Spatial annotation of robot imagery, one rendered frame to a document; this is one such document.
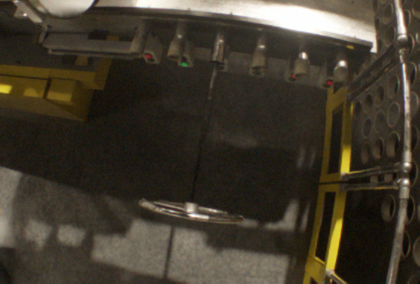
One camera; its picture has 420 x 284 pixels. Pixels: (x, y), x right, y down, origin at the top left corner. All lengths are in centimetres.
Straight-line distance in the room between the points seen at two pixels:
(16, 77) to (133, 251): 137
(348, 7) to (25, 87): 178
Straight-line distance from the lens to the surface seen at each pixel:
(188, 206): 105
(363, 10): 138
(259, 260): 199
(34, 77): 185
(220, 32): 120
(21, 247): 257
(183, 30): 123
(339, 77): 121
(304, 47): 121
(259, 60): 114
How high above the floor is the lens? 192
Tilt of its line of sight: 79 degrees down
